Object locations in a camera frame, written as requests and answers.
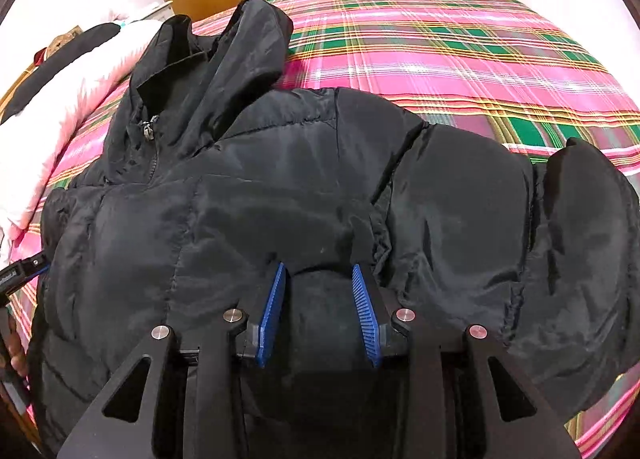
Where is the wooden headboard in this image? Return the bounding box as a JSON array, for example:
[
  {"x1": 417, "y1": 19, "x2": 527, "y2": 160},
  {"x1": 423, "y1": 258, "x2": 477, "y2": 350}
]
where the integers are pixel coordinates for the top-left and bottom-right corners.
[{"x1": 0, "y1": 63, "x2": 37, "y2": 118}]

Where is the black puffer jacket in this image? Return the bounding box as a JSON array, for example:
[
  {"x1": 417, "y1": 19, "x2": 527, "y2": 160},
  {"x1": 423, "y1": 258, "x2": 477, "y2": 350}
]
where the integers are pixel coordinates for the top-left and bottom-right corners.
[{"x1": 28, "y1": 0, "x2": 639, "y2": 458}]

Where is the black pillow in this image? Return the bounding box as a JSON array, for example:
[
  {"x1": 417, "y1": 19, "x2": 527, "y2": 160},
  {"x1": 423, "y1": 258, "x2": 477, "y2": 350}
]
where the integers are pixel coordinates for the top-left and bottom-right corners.
[{"x1": 1, "y1": 22, "x2": 120, "y2": 123}]

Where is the left hand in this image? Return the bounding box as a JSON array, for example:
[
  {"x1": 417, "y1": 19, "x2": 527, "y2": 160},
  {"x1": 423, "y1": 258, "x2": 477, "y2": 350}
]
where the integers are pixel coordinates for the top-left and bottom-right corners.
[{"x1": 3, "y1": 327, "x2": 28, "y2": 378}]

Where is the pink plaid bed sheet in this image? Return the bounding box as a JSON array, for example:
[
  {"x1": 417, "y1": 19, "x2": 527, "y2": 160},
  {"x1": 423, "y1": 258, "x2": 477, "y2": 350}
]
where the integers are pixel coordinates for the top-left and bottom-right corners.
[{"x1": 6, "y1": 0, "x2": 640, "y2": 459}]

